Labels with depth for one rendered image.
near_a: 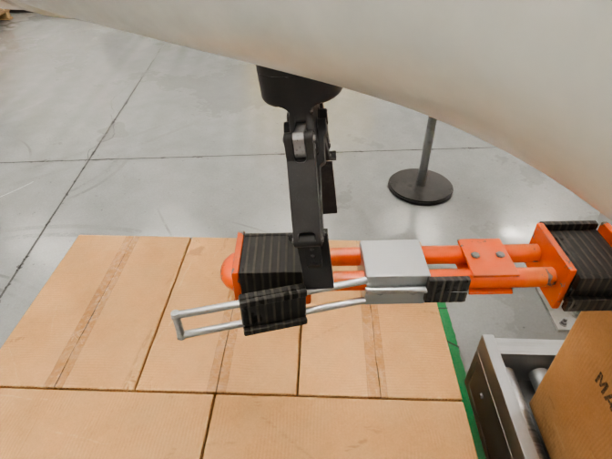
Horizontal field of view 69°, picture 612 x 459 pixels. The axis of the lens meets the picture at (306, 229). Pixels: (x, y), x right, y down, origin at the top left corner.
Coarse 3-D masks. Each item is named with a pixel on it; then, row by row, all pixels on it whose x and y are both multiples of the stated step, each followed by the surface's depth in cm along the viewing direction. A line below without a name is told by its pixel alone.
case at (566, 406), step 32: (576, 320) 87; (608, 320) 77; (576, 352) 86; (608, 352) 77; (544, 384) 99; (576, 384) 86; (608, 384) 77; (544, 416) 98; (576, 416) 86; (608, 416) 76; (576, 448) 86; (608, 448) 76
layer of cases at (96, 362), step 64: (128, 256) 148; (192, 256) 148; (64, 320) 126; (128, 320) 126; (192, 320) 126; (320, 320) 126; (384, 320) 126; (0, 384) 110; (64, 384) 110; (128, 384) 110; (192, 384) 110; (256, 384) 110; (320, 384) 110; (384, 384) 110; (448, 384) 110; (0, 448) 98; (64, 448) 98; (128, 448) 98; (192, 448) 98; (256, 448) 98; (320, 448) 98; (384, 448) 98; (448, 448) 98
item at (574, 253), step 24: (552, 240) 50; (576, 240) 51; (600, 240) 51; (528, 264) 54; (552, 264) 49; (576, 264) 48; (600, 264) 48; (552, 288) 49; (576, 288) 46; (600, 288) 46
